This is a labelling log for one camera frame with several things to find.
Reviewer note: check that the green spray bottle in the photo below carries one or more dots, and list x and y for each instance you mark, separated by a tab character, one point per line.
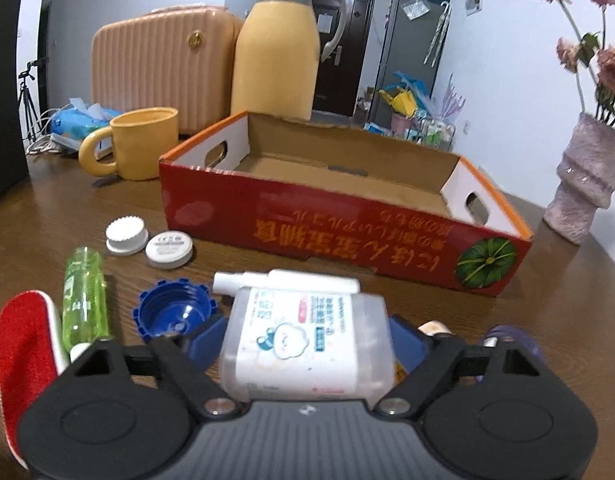
85	300

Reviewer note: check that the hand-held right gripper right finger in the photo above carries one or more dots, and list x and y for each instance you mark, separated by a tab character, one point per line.
407	342

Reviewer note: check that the white round cap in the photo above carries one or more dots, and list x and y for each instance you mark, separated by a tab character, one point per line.
168	249

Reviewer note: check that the purple notched cap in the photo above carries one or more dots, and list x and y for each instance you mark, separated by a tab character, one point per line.
512	335

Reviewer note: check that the white scalloped cap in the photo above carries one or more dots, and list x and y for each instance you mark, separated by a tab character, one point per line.
126	235

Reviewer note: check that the black monitor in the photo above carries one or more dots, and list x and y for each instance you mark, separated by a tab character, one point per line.
5	95

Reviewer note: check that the yellow thermos jug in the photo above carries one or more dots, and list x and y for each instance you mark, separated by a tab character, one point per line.
272	60

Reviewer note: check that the red cardboard box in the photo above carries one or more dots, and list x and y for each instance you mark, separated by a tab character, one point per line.
337	230

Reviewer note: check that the yellow watering can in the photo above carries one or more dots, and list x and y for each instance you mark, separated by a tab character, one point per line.
400	100

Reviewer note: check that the black tripod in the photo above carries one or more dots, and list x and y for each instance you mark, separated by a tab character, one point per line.
27	100

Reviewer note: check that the hanging umbrellas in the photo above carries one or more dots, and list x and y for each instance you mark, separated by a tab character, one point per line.
437	35

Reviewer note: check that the yellow mug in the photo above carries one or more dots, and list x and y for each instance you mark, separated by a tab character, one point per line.
142	145

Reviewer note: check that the pink textured vase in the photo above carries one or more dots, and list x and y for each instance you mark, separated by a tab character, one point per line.
582	180

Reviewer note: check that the pink bucket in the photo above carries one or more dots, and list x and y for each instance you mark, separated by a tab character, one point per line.
401	124

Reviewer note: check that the small beige plastic piece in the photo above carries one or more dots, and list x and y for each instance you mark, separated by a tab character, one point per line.
436	329

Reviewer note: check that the clear plastic bag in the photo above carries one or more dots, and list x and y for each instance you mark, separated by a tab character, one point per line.
416	10

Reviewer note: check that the pink ribbed suitcase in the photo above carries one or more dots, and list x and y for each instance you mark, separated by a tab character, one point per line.
157	70

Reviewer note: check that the grey fridge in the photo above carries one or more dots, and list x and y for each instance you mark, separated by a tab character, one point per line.
407	55

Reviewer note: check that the blue notched cap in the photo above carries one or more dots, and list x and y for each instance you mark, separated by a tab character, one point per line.
172	310

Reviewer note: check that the paper sheet on door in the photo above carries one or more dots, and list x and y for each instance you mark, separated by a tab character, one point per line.
325	24

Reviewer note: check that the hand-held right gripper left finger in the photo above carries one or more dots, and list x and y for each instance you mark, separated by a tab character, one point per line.
207	342

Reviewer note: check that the bunch of dried roses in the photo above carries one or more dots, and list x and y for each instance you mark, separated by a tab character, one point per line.
612	65

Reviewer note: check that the blue tissue pack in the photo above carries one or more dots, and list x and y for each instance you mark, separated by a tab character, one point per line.
72	125

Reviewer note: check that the dark brown door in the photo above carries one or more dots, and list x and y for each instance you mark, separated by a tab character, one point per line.
352	60

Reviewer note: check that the red lint brush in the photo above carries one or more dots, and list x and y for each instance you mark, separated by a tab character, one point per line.
25	360

